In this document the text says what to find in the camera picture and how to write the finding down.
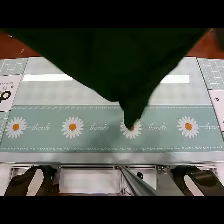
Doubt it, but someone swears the silver frame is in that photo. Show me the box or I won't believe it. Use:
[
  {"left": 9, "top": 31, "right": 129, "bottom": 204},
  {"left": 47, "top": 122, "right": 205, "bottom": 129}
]
[{"left": 0, "top": 151, "right": 224, "bottom": 197}]

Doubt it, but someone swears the dark green T-shirt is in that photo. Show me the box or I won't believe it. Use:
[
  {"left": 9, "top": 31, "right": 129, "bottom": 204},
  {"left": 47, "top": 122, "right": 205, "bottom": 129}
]
[{"left": 3, "top": 28, "right": 210, "bottom": 131}]

